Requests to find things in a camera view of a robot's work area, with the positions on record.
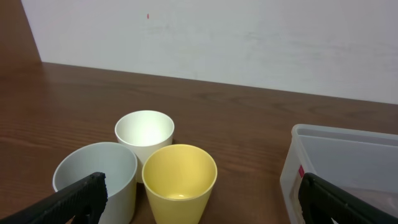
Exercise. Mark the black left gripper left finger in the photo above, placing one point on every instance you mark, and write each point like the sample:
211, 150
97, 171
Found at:
82, 202

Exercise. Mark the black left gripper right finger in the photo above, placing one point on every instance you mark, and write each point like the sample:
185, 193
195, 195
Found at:
323, 202

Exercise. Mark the grey plastic cup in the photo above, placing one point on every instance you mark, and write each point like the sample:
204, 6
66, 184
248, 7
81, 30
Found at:
118, 163

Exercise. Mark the white plastic cup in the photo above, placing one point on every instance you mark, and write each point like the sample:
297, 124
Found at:
144, 132

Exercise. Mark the yellow plastic cup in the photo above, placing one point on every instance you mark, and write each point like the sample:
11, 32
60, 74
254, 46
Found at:
178, 180

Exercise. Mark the clear plastic storage box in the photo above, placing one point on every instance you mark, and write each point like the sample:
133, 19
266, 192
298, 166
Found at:
361, 163

